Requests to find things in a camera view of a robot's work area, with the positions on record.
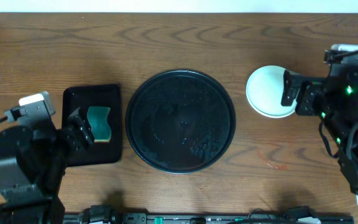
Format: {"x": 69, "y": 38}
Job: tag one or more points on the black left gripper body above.
{"x": 74, "y": 134}

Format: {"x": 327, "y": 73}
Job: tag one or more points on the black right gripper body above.
{"x": 307, "y": 98}

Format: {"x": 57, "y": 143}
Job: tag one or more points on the green scrubbing sponge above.
{"x": 98, "y": 120}

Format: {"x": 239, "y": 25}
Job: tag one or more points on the light green plate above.
{"x": 264, "y": 91}

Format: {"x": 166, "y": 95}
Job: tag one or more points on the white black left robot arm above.
{"x": 33, "y": 158}

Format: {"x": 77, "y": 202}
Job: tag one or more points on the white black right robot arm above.
{"x": 334, "y": 100}

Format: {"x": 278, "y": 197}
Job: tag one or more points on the black rectangular sponge tray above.
{"x": 99, "y": 95}

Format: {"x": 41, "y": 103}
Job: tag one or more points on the round black serving tray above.
{"x": 180, "y": 121}

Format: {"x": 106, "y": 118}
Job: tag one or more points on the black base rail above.
{"x": 104, "y": 214}

